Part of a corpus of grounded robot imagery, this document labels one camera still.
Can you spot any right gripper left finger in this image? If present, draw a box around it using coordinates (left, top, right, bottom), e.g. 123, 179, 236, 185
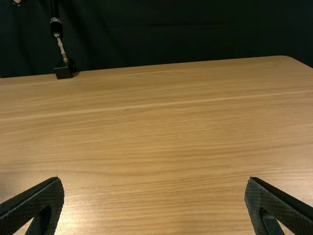
0, 176, 65, 235

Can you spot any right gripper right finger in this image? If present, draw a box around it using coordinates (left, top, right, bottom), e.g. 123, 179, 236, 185
244, 177, 313, 235

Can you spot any black clamp stand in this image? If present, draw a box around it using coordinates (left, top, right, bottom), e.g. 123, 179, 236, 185
48, 0, 76, 80

